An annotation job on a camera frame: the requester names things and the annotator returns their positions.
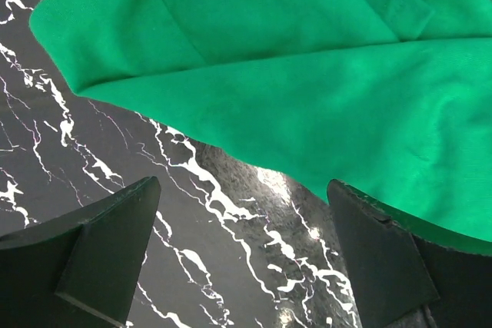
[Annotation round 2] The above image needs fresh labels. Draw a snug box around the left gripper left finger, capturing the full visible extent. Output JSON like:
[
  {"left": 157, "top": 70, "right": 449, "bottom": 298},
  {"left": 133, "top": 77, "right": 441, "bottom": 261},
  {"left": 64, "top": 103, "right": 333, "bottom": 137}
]
[{"left": 1, "top": 177, "right": 161, "bottom": 327}]

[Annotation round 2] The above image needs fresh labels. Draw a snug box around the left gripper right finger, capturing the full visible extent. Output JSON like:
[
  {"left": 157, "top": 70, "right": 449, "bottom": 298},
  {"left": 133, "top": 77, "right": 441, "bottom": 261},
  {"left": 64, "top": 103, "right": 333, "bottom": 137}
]
[{"left": 327, "top": 180, "right": 491, "bottom": 327}]

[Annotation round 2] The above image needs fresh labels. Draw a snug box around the green t shirt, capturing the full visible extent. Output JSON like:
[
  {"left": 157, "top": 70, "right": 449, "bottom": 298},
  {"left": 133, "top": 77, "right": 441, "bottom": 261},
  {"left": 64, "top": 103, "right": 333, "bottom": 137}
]
[{"left": 29, "top": 0, "right": 491, "bottom": 255}]

